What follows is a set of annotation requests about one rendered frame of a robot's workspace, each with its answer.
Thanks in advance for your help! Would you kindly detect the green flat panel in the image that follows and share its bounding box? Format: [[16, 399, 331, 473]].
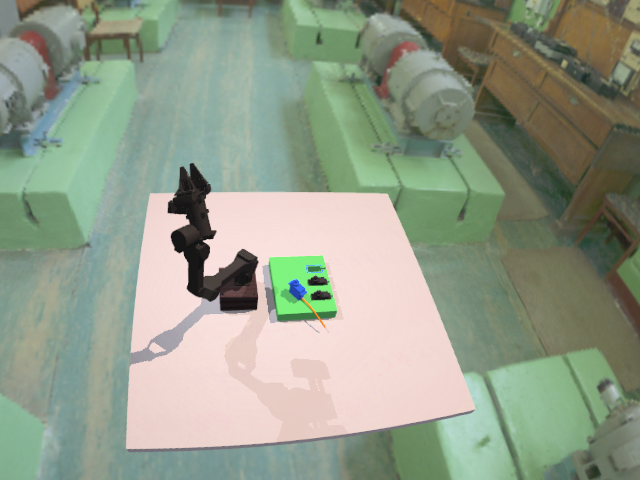
[[268, 256, 338, 321]]

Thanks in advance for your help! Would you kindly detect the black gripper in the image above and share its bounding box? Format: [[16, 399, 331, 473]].
[[172, 163, 212, 223]]

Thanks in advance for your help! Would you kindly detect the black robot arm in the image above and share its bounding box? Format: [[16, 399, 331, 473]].
[[168, 200, 259, 302]]

